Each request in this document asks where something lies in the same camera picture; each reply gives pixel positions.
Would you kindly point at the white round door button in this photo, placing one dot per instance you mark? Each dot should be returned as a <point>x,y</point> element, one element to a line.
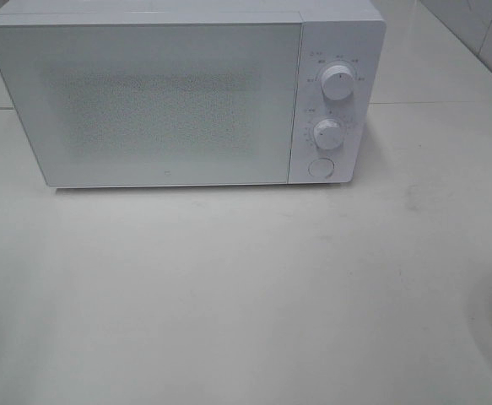
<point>321,168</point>

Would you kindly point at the white timer knob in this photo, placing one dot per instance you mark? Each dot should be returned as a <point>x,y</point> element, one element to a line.
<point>328,134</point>

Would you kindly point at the white microwave door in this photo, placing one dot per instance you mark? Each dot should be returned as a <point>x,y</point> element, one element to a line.
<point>154,105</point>

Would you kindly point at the white upper power knob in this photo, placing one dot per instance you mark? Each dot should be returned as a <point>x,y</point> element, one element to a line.
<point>337,81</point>

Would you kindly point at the white microwave oven body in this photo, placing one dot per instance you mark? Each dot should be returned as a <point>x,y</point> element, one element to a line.
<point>351,32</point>

